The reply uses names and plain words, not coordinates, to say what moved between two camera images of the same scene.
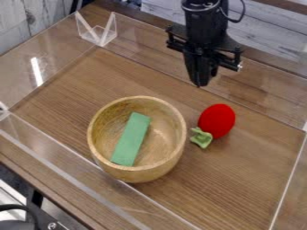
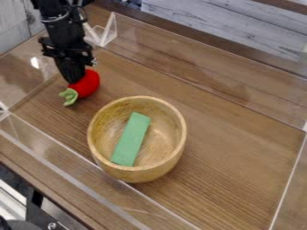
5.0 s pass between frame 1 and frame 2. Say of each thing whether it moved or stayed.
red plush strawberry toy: moved
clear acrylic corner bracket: stayed
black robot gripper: moved
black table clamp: stayed
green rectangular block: stayed
